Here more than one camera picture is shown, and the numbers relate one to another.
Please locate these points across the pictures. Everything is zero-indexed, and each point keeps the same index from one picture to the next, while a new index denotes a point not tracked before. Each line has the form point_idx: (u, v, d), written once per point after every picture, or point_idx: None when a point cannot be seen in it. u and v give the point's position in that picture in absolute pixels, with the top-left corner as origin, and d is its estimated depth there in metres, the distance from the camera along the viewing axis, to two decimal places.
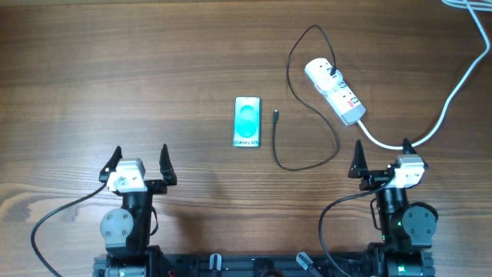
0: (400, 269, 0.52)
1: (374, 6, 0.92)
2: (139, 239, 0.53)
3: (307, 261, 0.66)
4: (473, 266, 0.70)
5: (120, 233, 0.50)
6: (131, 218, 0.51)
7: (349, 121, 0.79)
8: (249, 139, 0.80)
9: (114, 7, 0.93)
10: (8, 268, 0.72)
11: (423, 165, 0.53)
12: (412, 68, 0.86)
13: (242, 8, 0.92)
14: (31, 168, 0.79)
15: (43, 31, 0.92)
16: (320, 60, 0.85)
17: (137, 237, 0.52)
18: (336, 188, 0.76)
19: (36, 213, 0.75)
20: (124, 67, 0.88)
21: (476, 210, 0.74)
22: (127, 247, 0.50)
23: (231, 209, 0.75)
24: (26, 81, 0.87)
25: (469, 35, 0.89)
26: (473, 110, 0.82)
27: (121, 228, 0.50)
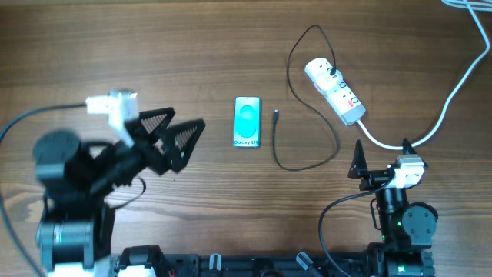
0: (400, 269, 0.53)
1: (374, 6, 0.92)
2: (80, 181, 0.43)
3: (307, 261, 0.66)
4: (473, 266, 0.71)
5: (57, 158, 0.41)
6: (75, 148, 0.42)
7: (349, 121, 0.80)
8: (249, 138, 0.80)
9: (115, 7, 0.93)
10: (8, 268, 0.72)
11: (423, 165, 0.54)
12: (412, 68, 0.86)
13: (242, 8, 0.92)
14: (31, 168, 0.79)
15: (43, 31, 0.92)
16: (320, 60, 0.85)
17: (80, 176, 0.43)
18: (335, 188, 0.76)
19: (36, 213, 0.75)
20: (124, 67, 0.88)
21: (476, 210, 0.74)
22: (58, 176, 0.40)
23: (231, 209, 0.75)
24: (26, 81, 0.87)
25: (469, 35, 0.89)
26: (473, 110, 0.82)
27: (61, 151, 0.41)
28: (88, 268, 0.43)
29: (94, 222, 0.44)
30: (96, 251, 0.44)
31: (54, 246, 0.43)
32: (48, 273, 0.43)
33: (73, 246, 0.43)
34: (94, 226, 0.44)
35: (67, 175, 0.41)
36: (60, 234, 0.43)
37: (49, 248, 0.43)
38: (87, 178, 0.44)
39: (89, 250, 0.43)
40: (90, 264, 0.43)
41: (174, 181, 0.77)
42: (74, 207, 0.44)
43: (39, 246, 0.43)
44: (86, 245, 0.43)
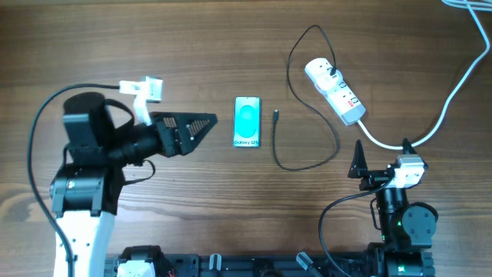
0: (400, 269, 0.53)
1: (374, 6, 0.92)
2: (99, 136, 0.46)
3: (307, 261, 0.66)
4: (473, 266, 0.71)
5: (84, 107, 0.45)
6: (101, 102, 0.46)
7: (349, 121, 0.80)
8: (249, 138, 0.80)
9: (114, 7, 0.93)
10: (9, 268, 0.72)
11: (423, 165, 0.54)
12: (412, 68, 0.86)
13: (242, 8, 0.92)
14: (31, 168, 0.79)
15: (43, 31, 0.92)
16: (320, 60, 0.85)
17: (101, 130, 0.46)
18: (335, 188, 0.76)
19: (36, 213, 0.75)
20: (124, 67, 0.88)
21: (476, 210, 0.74)
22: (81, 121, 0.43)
23: (231, 209, 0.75)
24: (26, 81, 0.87)
25: (469, 35, 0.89)
26: (473, 110, 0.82)
27: (88, 103, 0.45)
28: (94, 215, 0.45)
29: (107, 175, 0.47)
30: (104, 201, 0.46)
31: (67, 193, 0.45)
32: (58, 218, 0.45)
33: (84, 193, 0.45)
34: (104, 181, 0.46)
35: (93, 123, 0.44)
36: (74, 181, 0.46)
37: (62, 195, 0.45)
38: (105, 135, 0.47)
39: (98, 199, 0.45)
40: (98, 210, 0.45)
41: (174, 181, 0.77)
42: (89, 160, 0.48)
43: (52, 195, 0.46)
44: (96, 192, 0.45)
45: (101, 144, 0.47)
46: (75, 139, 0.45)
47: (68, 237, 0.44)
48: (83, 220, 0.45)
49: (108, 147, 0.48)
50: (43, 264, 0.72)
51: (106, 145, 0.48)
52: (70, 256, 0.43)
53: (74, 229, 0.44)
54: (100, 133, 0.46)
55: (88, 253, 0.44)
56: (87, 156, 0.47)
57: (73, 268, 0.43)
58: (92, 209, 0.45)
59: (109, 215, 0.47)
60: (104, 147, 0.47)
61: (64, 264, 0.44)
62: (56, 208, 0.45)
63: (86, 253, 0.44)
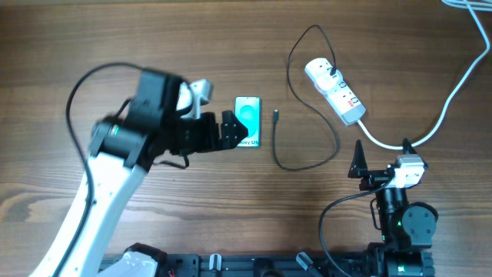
0: (400, 269, 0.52)
1: (374, 6, 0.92)
2: (168, 101, 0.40)
3: (307, 261, 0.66)
4: (473, 266, 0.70)
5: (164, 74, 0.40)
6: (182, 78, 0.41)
7: (349, 121, 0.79)
8: (249, 138, 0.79)
9: (114, 7, 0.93)
10: (8, 268, 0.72)
11: (423, 165, 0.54)
12: (412, 68, 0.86)
13: (242, 8, 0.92)
14: (31, 168, 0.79)
15: (44, 31, 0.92)
16: (320, 60, 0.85)
17: (171, 96, 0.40)
18: (335, 188, 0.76)
19: (36, 213, 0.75)
20: (124, 67, 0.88)
21: (476, 210, 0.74)
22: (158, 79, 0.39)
23: (231, 209, 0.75)
24: (26, 81, 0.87)
25: (469, 35, 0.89)
26: (473, 109, 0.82)
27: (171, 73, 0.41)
28: (128, 166, 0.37)
29: (156, 133, 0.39)
30: (142, 158, 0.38)
31: (108, 138, 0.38)
32: (91, 158, 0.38)
33: (124, 142, 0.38)
34: (148, 140, 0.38)
35: (171, 88, 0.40)
36: (118, 128, 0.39)
37: (102, 134, 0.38)
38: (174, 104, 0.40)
39: (137, 151, 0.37)
40: (132, 162, 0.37)
41: (174, 181, 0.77)
42: (143, 118, 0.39)
43: (94, 133, 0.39)
44: (137, 145, 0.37)
45: (169, 108, 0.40)
46: (144, 94, 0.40)
47: (93, 178, 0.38)
48: (112, 169, 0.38)
49: (172, 114, 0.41)
50: None
51: (173, 112, 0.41)
52: (89, 199, 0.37)
53: (104, 173, 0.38)
54: (172, 98, 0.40)
55: (108, 202, 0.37)
56: (141, 113, 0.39)
57: (88, 214, 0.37)
58: (126, 159, 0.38)
59: (144, 173, 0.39)
60: (170, 112, 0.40)
61: (82, 206, 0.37)
62: (93, 146, 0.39)
63: (106, 203, 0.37)
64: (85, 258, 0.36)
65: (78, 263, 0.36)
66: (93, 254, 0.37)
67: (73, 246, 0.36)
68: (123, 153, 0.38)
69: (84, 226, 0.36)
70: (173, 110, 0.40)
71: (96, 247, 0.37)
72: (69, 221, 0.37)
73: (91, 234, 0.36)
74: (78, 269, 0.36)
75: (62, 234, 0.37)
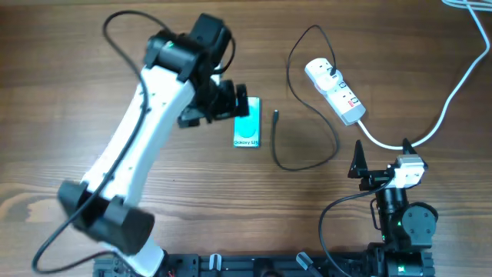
0: (400, 269, 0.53)
1: (374, 6, 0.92)
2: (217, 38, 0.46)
3: (307, 261, 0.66)
4: (473, 266, 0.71)
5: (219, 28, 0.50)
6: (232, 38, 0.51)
7: (349, 121, 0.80)
8: (249, 138, 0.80)
9: (115, 7, 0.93)
10: (8, 268, 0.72)
11: (423, 165, 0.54)
12: (412, 68, 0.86)
13: (242, 8, 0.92)
14: (31, 168, 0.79)
15: (44, 31, 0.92)
16: (320, 60, 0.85)
17: (220, 37, 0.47)
18: (335, 188, 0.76)
19: (36, 213, 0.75)
20: (124, 67, 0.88)
21: (476, 210, 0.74)
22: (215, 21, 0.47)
23: (231, 209, 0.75)
24: (26, 81, 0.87)
25: (469, 35, 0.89)
26: (473, 109, 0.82)
27: None
28: (181, 80, 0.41)
29: (207, 56, 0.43)
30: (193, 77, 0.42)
31: (164, 51, 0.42)
32: (146, 68, 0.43)
33: (179, 58, 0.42)
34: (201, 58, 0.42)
35: (221, 33, 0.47)
36: (172, 43, 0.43)
37: (158, 48, 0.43)
38: (221, 45, 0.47)
39: (190, 65, 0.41)
40: (185, 76, 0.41)
41: (174, 181, 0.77)
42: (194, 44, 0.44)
43: (147, 48, 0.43)
44: (193, 60, 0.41)
45: (214, 48, 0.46)
46: (197, 31, 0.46)
47: (148, 88, 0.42)
48: (167, 81, 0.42)
49: (214, 57, 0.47)
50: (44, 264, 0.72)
51: (215, 55, 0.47)
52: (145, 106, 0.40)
53: (158, 84, 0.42)
54: (218, 40, 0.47)
55: (163, 109, 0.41)
56: (195, 41, 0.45)
57: (144, 118, 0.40)
58: (181, 75, 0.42)
59: (190, 92, 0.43)
60: (213, 51, 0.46)
61: (138, 112, 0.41)
62: (147, 60, 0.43)
63: (161, 111, 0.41)
64: (137, 161, 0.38)
65: (131, 162, 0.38)
66: (145, 157, 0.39)
67: (129, 147, 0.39)
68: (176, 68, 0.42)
69: (141, 130, 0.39)
70: (215, 53, 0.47)
71: (148, 151, 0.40)
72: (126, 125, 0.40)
73: (147, 137, 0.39)
74: (131, 168, 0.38)
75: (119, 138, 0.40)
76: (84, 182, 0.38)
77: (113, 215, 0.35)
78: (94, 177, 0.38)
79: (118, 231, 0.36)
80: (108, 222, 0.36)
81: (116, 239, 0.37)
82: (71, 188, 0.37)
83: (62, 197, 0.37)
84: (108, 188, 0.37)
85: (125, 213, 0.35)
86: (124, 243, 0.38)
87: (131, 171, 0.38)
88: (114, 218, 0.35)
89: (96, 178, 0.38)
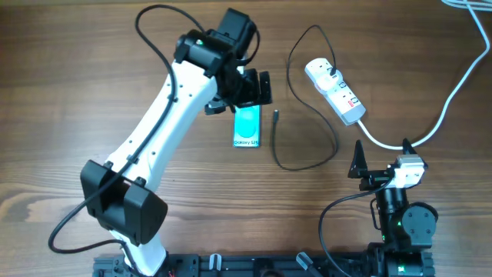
0: (400, 269, 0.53)
1: (374, 6, 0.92)
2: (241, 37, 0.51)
3: (307, 261, 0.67)
4: (473, 266, 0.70)
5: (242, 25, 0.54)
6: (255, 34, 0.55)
7: (349, 121, 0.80)
8: (249, 138, 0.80)
9: (115, 7, 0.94)
10: (8, 268, 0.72)
11: (423, 165, 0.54)
12: (412, 68, 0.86)
13: (241, 8, 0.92)
14: (31, 168, 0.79)
15: (44, 31, 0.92)
16: (320, 60, 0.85)
17: (244, 35, 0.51)
18: (335, 188, 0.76)
19: (36, 213, 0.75)
20: (124, 67, 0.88)
21: (476, 210, 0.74)
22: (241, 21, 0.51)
23: (231, 209, 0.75)
24: (26, 81, 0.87)
25: (469, 34, 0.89)
26: (473, 109, 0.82)
27: None
28: (207, 75, 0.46)
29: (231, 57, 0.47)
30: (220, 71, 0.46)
31: (193, 48, 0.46)
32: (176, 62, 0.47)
33: (208, 54, 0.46)
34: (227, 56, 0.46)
35: (245, 29, 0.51)
36: (202, 41, 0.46)
37: (187, 45, 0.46)
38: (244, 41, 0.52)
39: (217, 61, 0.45)
40: (212, 71, 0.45)
41: (174, 181, 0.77)
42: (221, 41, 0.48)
43: (178, 45, 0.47)
44: (220, 56, 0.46)
45: (239, 43, 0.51)
46: (224, 28, 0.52)
47: (177, 81, 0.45)
48: (194, 76, 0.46)
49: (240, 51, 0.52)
50: (43, 264, 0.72)
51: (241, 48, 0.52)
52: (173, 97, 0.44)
53: (185, 78, 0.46)
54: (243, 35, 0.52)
55: (187, 101, 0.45)
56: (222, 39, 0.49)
57: (171, 108, 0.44)
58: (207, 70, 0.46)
59: (214, 87, 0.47)
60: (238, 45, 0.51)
61: (165, 101, 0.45)
62: (178, 55, 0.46)
63: (186, 102, 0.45)
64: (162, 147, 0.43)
65: (154, 148, 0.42)
66: (167, 145, 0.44)
67: (156, 133, 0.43)
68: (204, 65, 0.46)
69: (167, 119, 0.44)
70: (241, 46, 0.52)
71: (171, 138, 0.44)
72: (154, 112, 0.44)
73: (171, 126, 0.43)
74: (155, 153, 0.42)
75: (146, 124, 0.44)
76: (110, 162, 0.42)
77: (133, 198, 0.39)
78: (118, 156, 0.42)
79: (135, 212, 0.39)
80: (126, 204, 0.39)
81: (131, 221, 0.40)
82: (98, 168, 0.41)
83: (87, 176, 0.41)
84: (131, 168, 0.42)
85: (146, 195, 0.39)
86: (137, 227, 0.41)
87: (154, 157, 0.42)
88: (134, 199, 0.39)
89: (121, 158, 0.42)
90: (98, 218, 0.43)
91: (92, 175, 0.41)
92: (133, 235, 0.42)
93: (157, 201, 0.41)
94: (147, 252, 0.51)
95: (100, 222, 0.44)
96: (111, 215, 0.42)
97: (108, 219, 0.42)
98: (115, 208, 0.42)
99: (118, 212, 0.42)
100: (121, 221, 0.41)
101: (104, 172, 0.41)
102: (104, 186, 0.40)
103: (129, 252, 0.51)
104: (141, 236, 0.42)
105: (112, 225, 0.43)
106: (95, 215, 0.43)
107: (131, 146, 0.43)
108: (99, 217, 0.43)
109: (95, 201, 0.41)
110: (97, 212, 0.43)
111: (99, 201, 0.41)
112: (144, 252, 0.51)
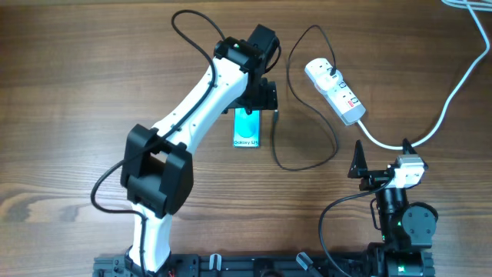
0: (400, 269, 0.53)
1: (374, 6, 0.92)
2: (269, 45, 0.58)
3: (307, 261, 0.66)
4: (473, 266, 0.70)
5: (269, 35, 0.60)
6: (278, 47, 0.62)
7: (349, 121, 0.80)
8: (249, 139, 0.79)
9: (115, 7, 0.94)
10: (8, 268, 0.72)
11: (423, 165, 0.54)
12: (412, 68, 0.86)
13: (241, 8, 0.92)
14: (31, 168, 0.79)
15: (44, 31, 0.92)
16: (320, 60, 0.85)
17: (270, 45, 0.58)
18: (336, 188, 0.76)
19: (36, 213, 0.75)
20: (124, 67, 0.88)
21: (476, 210, 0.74)
22: (267, 32, 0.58)
23: (231, 209, 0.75)
24: (26, 81, 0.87)
25: (469, 35, 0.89)
26: (473, 110, 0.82)
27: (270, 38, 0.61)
28: (243, 71, 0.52)
29: (260, 61, 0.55)
30: (251, 70, 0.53)
31: (231, 49, 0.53)
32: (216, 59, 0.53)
33: (244, 55, 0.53)
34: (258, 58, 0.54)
35: (272, 41, 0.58)
36: (237, 46, 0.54)
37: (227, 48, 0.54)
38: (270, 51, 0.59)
39: (251, 61, 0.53)
40: (247, 67, 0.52)
41: None
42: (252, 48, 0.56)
43: (216, 49, 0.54)
44: (252, 58, 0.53)
45: (265, 54, 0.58)
46: (254, 40, 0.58)
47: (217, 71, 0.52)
48: (231, 69, 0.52)
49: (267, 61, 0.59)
50: (43, 264, 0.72)
51: (266, 60, 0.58)
52: (213, 83, 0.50)
53: (224, 69, 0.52)
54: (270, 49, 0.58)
55: (225, 86, 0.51)
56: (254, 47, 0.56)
57: (211, 91, 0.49)
58: (243, 66, 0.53)
59: (244, 82, 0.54)
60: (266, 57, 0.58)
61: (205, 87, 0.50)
62: (219, 50, 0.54)
63: (224, 88, 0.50)
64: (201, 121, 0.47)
65: (195, 121, 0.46)
66: (204, 122, 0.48)
67: (197, 109, 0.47)
68: (238, 62, 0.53)
69: (208, 98, 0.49)
70: (267, 59, 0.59)
71: (207, 118, 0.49)
72: (194, 94, 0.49)
73: (211, 105, 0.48)
74: (195, 125, 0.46)
75: (188, 101, 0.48)
76: (155, 128, 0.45)
77: (175, 159, 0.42)
78: (162, 124, 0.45)
79: (174, 175, 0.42)
80: (167, 165, 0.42)
81: (164, 186, 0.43)
82: (144, 130, 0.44)
83: (133, 138, 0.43)
84: (174, 135, 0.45)
85: (187, 159, 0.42)
86: (170, 192, 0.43)
87: (194, 128, 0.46)
88: (174, 161, 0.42)
89: (164, 126, 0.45)
90: (131, 184, 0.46)
91: (137, 137, 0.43)
92: (161, 205, 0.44)
93: (189, 171, 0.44)
94: (160, 238, 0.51)
95: (128, 189, 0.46)
96: (145, 180, 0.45)
97: (142, 183, 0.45)
98: (151, 175, 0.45)
99: (154, 178, 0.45)
100: (153, 188, 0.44)
101: (149, 134, 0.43)
102: (147, 148, 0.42)
103: (144, 235, 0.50)
104: (167, 205, 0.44)
105: (142, 193, 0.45)
106: (128, 181, 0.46)
107: (174, 118, 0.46)
108: (132, 181, 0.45)
109: (135, 161, 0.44)
110: (131, 176, 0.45)
111: (139, 163, 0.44)
112: (158, 238, 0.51)
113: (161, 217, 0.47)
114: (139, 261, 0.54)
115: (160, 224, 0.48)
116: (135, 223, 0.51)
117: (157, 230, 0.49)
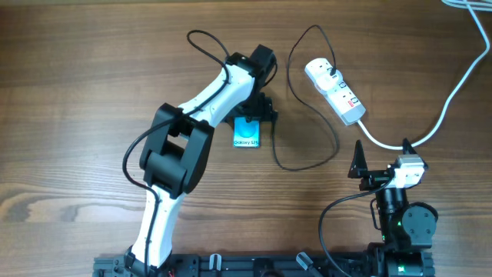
0: (400, 269, 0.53)
1: (374, 6, 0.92)
2: (268, 61, 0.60)
3: (307, 261, 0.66)
4: (473, 266, 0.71)
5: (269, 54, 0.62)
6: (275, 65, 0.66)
7: (349, 121, 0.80)
8: (249, 139, 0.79)
9: (114, 7, 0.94)
10: (8, 268, 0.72)
11: (423, 165, 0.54)
12: (412, 68, 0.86)
13: (241, 8, 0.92)
14: (31, 168, 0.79)
15: (44, 31, 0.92)
16: (320, 60, 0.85)
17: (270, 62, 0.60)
18: (336, 188, 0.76)
19: (35, 213, 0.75)
20: (124, 67, 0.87)
21: (476, 210, 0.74)
22: (267, 51, 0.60)
23: (231, 209, 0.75)
24: (25, 81, 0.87)
25: (469, 35, 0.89)
26: (473, 110, 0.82)
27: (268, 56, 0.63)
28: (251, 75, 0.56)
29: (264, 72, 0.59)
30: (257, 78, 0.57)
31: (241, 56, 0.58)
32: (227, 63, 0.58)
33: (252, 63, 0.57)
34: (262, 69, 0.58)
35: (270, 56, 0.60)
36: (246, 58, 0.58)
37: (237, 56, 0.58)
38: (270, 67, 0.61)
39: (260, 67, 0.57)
40: (254, 73, 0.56)
41: None
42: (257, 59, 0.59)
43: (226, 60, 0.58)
44: (258, 66, 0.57)
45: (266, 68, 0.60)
46: (255, 57, 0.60)
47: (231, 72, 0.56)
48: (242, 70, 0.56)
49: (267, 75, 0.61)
50: (43, 264, 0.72)
51: (267, 73, 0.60)
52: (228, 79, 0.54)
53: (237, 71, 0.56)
54: (270, 65, 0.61)
55: (237, 83, 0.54)
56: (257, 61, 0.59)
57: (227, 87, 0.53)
58: (250, 71, 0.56)
59: (251, 87, 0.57)
60: (266, 71, 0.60)
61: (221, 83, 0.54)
62: (231, 58, 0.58)
63: (237, 84, 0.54)
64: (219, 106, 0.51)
65: (215, 105, 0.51)
66: (221, 111, 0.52)
67: (215, 97, 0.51)
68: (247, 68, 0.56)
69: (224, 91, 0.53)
70: (267, 73, 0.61)
71: (224, 107, 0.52)
72: (211, 87, 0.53)
73: (227, 97, 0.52)
74: (215, 109, 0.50)
75: (207, 91, 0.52)
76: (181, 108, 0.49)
77: (199, 133, 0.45)
78: (186, 105, 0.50)
79: (197, 146, 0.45)
80: (191, 138, 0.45)
81: (185, 160, 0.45)
82: (171, 108, 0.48)
83: (161, 115, 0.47)
84: (197, 115, 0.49)
85: (211, 133, 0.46)
86: (190, 166, 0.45)
87: (212, 113, 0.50)
88: (198, 135, 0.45)
89: (187, 106, 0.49)
90: (151, 161, 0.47)
91: (165, 114, 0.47)
92: (178, 181, 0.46)
93: (207, 151, 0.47)
94: (168, 226, 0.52)
95: (147, 168, 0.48)
96: (165, 157, 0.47)
97: (161, 159, 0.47)
98: (171, 154, 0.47)
99: (173, 155, 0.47)
100: (172, 164, 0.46)
101: (176, 111, 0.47)
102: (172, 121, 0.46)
103: (154, 220, 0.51)
104: (184, 182, 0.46)
105: (161, 170, 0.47)
106: (148, 158, 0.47)
107: (195, 101, 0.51)
108: (151, 159, 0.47)
109: (159, 137, 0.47)
110: (152, 154, 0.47)
111: (164, 138, 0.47)
112: (167, 226, 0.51)
113: (176, 198, 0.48)
114: (142, 258, 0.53)
115: (173, 205, 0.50)
116: (146, 209, 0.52)
117: (168, 214, 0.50)
